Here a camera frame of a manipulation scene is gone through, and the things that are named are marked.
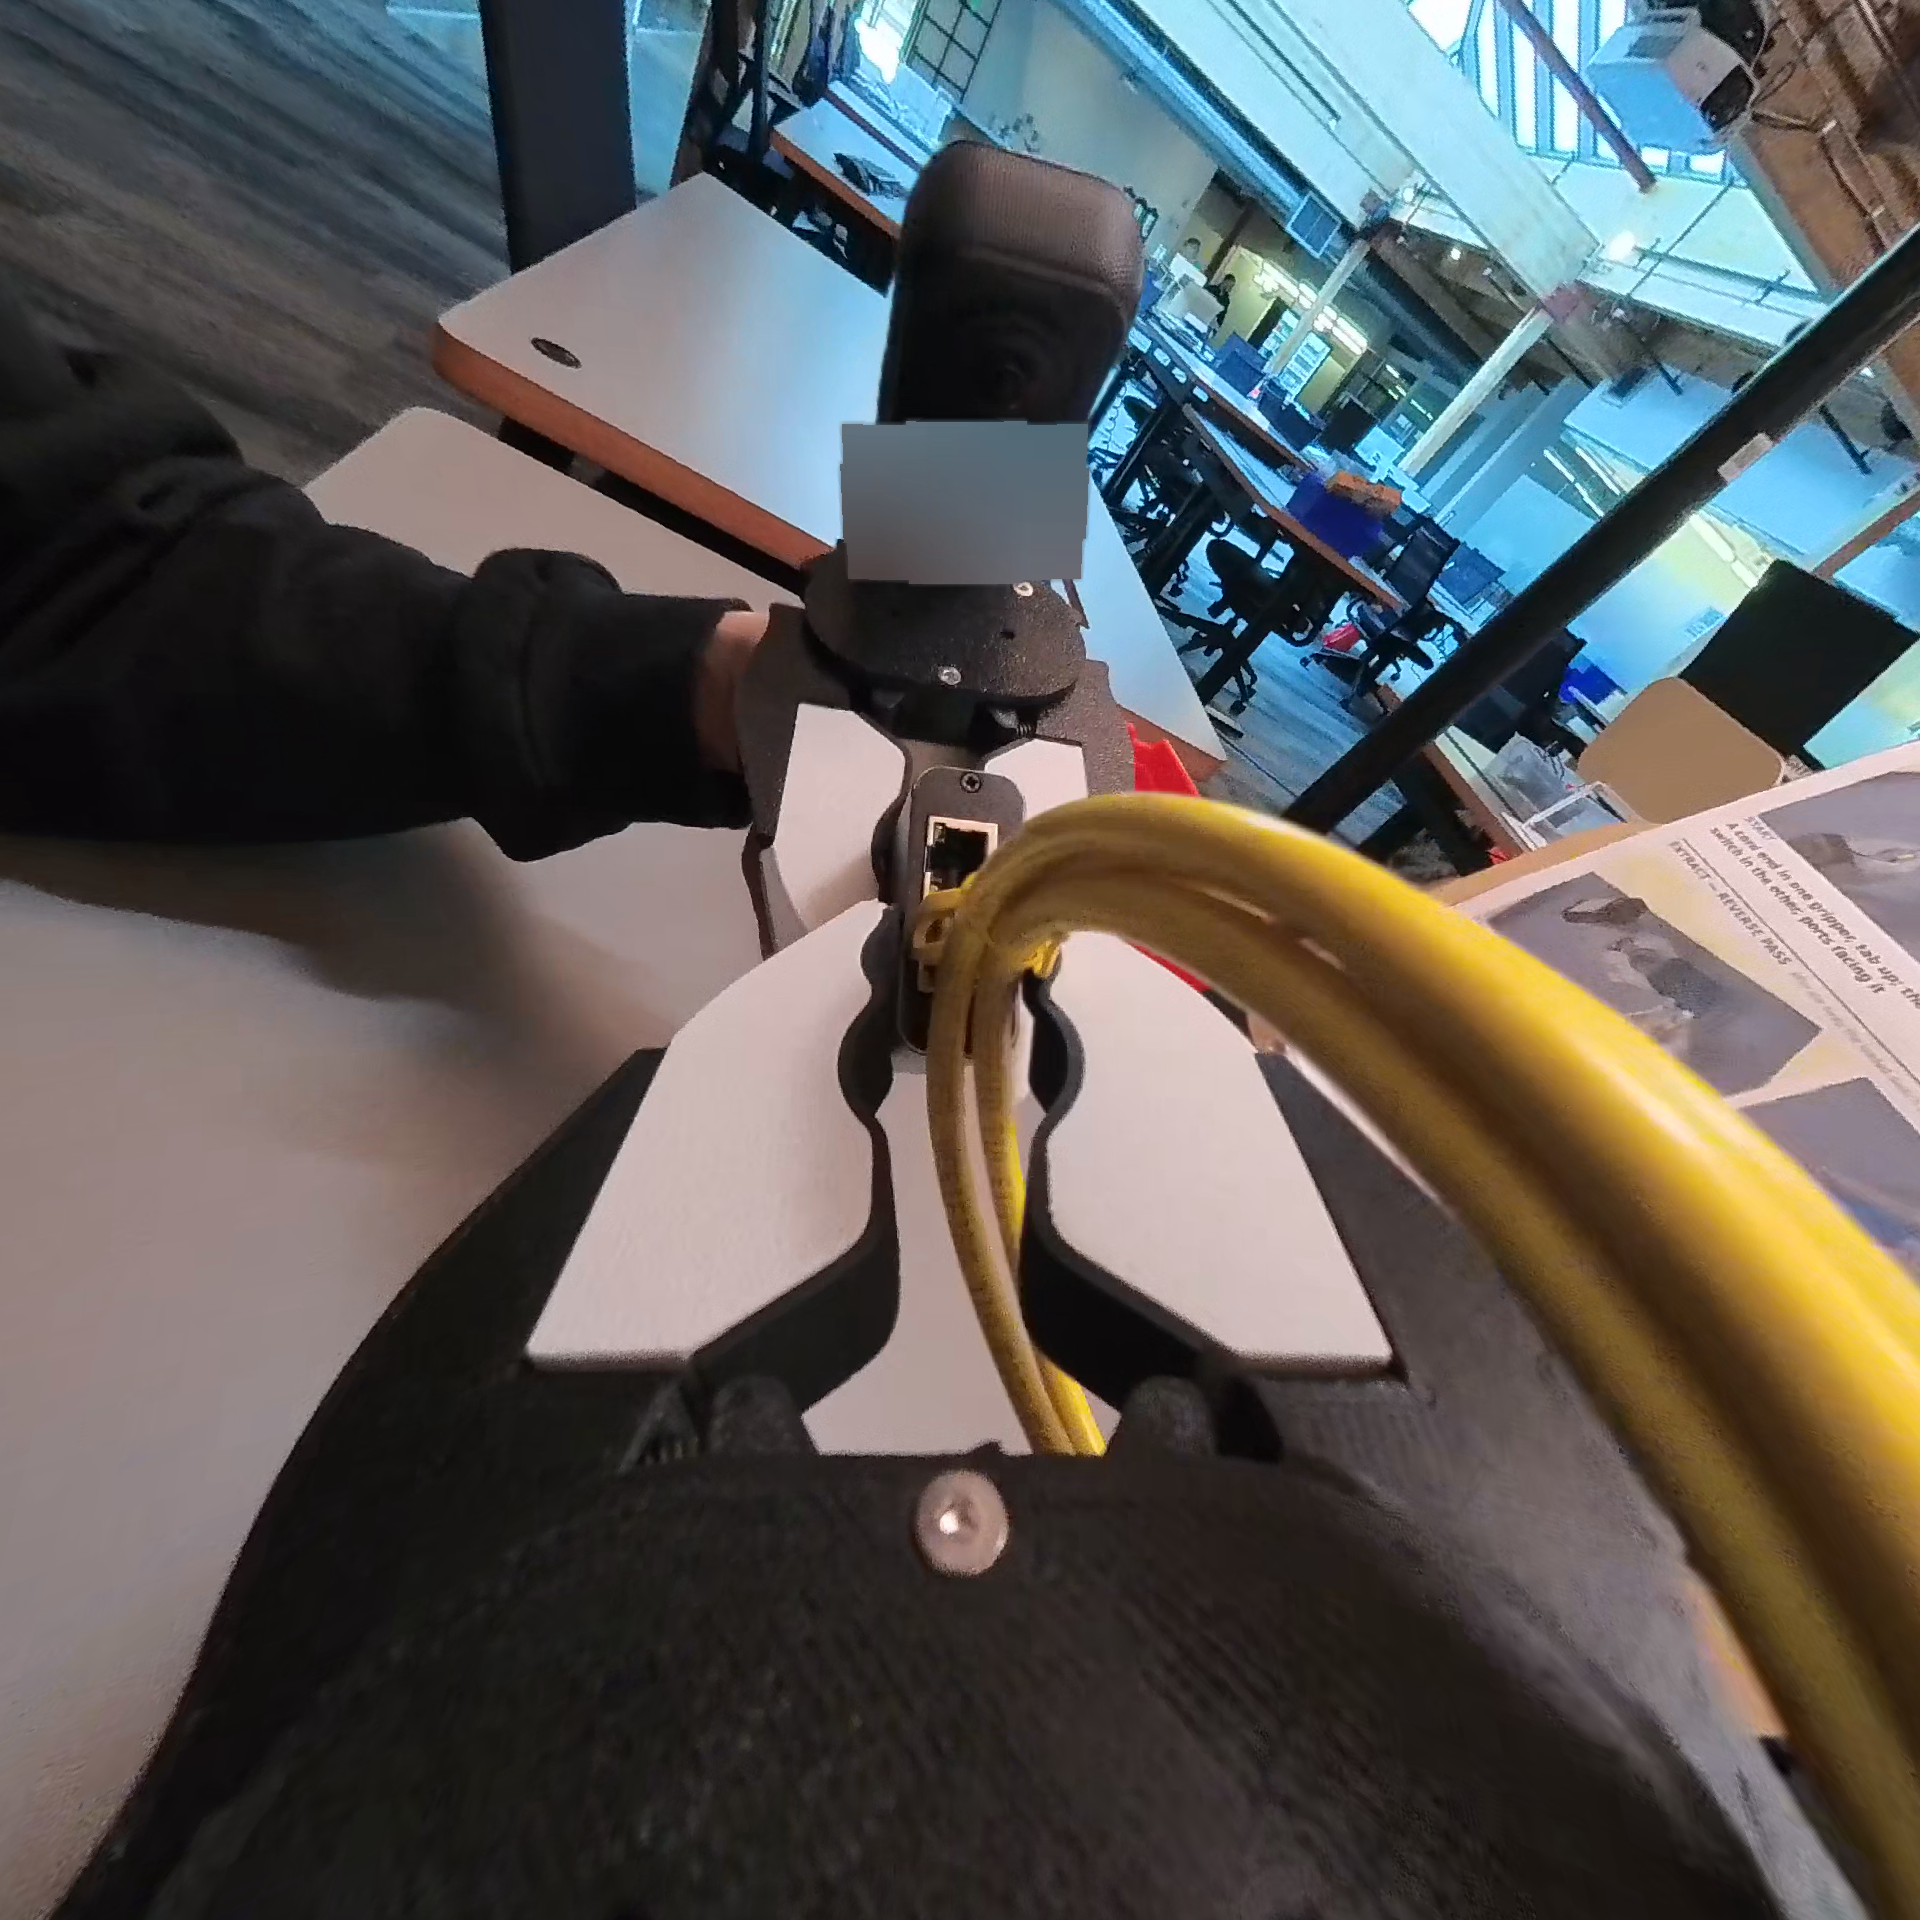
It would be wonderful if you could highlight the dark steel column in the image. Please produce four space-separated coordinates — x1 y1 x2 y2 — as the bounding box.
475 0 640 276

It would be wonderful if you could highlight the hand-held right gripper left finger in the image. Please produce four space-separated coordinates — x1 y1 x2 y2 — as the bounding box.
523 900 901 1416

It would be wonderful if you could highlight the black office chair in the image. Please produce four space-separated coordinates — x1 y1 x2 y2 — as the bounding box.
1342 517 1463 708

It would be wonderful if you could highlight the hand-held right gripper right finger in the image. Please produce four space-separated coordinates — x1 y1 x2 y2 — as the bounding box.
1019 931 1407 1421

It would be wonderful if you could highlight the black monitor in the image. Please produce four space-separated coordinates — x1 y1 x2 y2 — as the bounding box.
1676 562 1920 770

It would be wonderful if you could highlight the person's left forearm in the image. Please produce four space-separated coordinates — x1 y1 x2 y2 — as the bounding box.
0 293 760 868

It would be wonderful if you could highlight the black network switch box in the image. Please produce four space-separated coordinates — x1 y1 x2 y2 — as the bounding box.
873 764 1039 1077

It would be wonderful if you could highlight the white ceiling unit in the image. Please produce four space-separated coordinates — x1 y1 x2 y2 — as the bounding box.
1586 5 1760 156

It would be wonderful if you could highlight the person's left hand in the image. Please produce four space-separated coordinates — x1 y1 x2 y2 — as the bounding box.
692 606 773 778

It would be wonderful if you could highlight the tan rounded board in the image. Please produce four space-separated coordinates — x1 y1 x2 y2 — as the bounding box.
1573 674 1790 829

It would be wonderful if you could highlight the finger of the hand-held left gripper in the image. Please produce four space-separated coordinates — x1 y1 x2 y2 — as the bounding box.
995 734 1091 823
764 702 920 959

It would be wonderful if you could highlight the printed instruction sheet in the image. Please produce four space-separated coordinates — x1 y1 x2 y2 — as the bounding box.
1452 743 1920 1292

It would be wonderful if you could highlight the yellow ethernet cable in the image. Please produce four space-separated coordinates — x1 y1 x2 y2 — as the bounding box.
904 792 1920 1920

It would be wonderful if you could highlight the wood-edged office table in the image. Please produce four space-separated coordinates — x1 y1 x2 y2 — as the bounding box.
434 172 1230 783

